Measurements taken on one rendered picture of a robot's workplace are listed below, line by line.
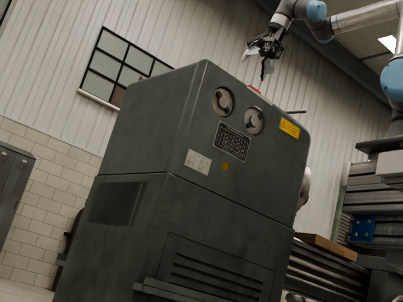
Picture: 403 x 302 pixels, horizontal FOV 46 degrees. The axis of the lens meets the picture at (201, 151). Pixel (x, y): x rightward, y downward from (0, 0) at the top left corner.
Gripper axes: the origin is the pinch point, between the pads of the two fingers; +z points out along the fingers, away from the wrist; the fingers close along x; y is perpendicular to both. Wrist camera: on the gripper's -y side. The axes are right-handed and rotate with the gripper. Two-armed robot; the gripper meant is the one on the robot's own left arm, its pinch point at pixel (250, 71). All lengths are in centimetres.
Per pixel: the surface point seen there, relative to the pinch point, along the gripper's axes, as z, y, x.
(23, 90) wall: 13, -667, 187
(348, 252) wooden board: 43, 32, 70
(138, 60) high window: -150, -671, 353
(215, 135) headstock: 33.7, 22.5, -22.0
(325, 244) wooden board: 45, 30, 54
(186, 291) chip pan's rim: 79, 39, -19
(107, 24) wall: -174, -694, 272
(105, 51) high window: -126, -678, 286
